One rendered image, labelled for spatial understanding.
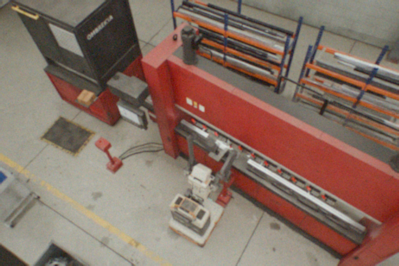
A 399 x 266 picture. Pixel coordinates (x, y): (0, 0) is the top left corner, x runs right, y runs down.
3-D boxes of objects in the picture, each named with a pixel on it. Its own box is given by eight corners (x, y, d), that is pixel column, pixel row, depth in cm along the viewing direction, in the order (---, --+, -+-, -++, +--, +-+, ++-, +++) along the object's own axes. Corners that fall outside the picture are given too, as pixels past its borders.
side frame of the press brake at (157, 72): (164, 153, 608) (141, 60, 415) (193, 122, 643) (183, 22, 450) (175, 160, 599) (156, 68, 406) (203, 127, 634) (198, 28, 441)
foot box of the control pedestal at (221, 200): (214, 202, 553) (214, 199, 543) (222, 190, 564) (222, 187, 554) (225, 208, 546) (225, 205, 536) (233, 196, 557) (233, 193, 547)
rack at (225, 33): (178, 67, 721) (168, -6, 575) (191, 53, 744) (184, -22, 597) (273, 108, 651) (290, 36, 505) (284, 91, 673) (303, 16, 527)
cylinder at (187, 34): (179, 60, 411) (175, 29, 372) (191, 48, 422) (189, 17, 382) (200, 72, 399) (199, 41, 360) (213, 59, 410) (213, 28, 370)
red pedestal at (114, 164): (105, 168, 596) (91, 143, 527) (115, 158, 607) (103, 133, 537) (113, 174, 589) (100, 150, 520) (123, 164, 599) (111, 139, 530)
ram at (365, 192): (175, 105, 495) (168, 67, 428) (178, 102, 499) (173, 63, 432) (379, 225, 388) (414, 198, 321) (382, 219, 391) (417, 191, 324)
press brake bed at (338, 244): (179, 156, 603) (174, 130, 534) (186, 148, 612) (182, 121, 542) (339, 260, 496) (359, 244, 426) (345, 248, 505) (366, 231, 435)
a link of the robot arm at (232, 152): (230, 146, 442) (237, 150, 438) (232, 148, 455) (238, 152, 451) (214, 177, 439) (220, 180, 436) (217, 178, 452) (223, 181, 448)
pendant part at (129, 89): (120, 120, 515) (105, 82, 444) (130, 109, 526) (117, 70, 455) (147, 134, 499) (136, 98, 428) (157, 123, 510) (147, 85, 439)
